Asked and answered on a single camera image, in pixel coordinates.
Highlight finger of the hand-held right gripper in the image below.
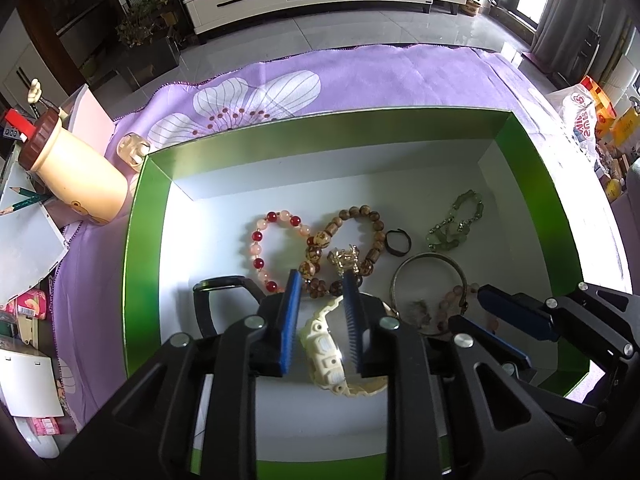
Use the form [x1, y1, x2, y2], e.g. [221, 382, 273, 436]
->
[449, 315, 602, 442]
[477, 282, 640, 362]

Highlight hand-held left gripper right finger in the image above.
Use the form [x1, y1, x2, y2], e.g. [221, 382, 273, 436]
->
[343, 270, 593, 480]

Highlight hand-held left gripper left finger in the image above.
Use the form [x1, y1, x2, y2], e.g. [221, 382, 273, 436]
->
[52, 269, 303, 480]

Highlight pale pink bead bracelet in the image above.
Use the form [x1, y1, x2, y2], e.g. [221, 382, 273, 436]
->
[407, 282, 501, 336]

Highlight black wrist watch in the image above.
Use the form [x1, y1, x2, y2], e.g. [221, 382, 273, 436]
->
[192, 275, 266, 341]

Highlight red and pink bead bracelet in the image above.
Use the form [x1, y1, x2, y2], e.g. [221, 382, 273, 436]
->
[248, 209, 313, 293]

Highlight silver bangle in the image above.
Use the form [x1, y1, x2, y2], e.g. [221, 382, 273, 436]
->
[389, 253, 481, 336]

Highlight green cardboard box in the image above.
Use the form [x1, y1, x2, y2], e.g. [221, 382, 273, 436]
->
[122, 106, 593, 480]

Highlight gold charm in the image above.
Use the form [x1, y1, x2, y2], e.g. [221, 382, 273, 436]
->
[327, 245, 362, 276]

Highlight white plastic bag red print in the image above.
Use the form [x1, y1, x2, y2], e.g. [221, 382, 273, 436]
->
[547, 85, 608, 161]

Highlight orange yellow package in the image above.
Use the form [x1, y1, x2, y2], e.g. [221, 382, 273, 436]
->
[580, 75, 640, 161]

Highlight small clear glass cup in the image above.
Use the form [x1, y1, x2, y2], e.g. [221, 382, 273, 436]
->
[117, 132, 151, 166]

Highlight purple floral cloth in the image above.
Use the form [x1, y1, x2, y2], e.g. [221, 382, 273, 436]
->
[50, 42, 640, 436]

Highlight pink snack packet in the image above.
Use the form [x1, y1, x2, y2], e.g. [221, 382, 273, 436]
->
[7, 287, 51, 321]

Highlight white flat box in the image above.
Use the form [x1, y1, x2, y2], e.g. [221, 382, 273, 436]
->
[0, 347, 66, 418]

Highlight cream pen holder bottle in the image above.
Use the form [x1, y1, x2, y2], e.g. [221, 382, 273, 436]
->
[19, 107, 130, 226]

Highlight white paper sheet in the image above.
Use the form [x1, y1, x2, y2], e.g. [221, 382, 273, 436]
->
[0, 200, 69, 306]

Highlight pink box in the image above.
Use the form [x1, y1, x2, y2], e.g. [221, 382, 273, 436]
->
[60, 85, 118, 157]

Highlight green pencil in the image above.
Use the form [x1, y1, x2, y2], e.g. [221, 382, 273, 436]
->
[0, 199, 43, 215]
[9, 187, 52, 202]

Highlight grey curtain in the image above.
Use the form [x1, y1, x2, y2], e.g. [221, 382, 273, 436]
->
[530, 0, 616, 76]

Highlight leafy potted plant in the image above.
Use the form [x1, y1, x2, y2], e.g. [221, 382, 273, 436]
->
[116, 0, 173, 48]

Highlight red stationery tool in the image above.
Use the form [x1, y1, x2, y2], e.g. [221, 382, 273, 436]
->
[2, 108, 38, 136]

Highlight cream figure pen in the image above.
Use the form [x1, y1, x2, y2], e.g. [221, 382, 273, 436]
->
[27, 77, 46, 111]

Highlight black ring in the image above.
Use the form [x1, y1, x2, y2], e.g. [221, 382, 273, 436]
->
[385, 229, 412, 257]

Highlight wooden bead bracelet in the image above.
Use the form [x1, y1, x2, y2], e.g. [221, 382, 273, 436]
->
[299, 205, 387, 297]

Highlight green jade bracelet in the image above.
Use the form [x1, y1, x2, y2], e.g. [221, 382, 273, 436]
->
[426, 189, 485, 253]

